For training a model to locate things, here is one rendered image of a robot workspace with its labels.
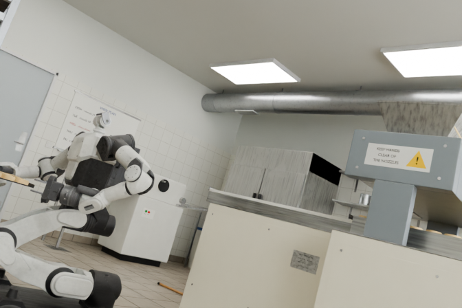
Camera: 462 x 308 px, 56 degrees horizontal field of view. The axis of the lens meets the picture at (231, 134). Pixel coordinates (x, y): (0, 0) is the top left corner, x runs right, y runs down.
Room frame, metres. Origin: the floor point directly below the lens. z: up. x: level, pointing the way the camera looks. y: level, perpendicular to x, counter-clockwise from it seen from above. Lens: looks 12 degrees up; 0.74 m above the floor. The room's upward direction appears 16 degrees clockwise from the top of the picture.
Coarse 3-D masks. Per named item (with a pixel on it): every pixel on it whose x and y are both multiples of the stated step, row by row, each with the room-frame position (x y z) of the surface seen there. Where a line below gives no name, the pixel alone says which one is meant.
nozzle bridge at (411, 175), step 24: (360, 144) 1.40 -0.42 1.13; (384, 144) 1.35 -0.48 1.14; (408, 144) 1.30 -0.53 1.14; (432, 144) 1.25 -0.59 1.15; (456, 144) 1.21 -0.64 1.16; (360, 168) 1.39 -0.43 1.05; (384, 168) 1.34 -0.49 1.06; (408, 168) 1.29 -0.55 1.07; (432, 168) 1.25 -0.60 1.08; (456, 168) 1.21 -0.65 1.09; (384, 192) 1.33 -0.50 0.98; (408, 192) 1.28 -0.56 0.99; (432, 192) 1.30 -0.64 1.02; (456, 192) 1.25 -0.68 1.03; (384, 216) 1.32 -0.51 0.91; (408, 216) 1.28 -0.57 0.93; (432, 216) 1.73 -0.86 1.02; (456, 216) 1.57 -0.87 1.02; (384, 240) 1.31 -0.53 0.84
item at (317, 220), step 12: (216, 192) 2.01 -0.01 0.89; (228, 192) 1.96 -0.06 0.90; (228, 204) 1.95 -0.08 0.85; (240, 204) 1.91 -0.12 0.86; (252, 204) 1.87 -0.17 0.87; (264, 204) 1.84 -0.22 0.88; (276, 204) 1.80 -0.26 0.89; (276, 216) 1.79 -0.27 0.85; (288, 216) 1.76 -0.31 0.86; (300, 216) 1.72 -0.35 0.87; (312, 216) 1.69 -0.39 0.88; (324, 216) 1.66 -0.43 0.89; (324, 228) 1.65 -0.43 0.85; (336, 228) 1.62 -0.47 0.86; (348, 228) 1.59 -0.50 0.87
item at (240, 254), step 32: (224, 224) 1.93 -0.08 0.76; (256, 224) 1.83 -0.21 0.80; (288, 224) 1.74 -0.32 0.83; (224, 256) 1.90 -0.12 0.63; (256, 256) 1.80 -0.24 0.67; (288, 256) 1.71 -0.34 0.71; (320, 256) 1.63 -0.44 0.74; (192, 288) 1.98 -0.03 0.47; (224, 288) 1.88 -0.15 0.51; (256, 288) 1.78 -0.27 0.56; (288, 288) 1.69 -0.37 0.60
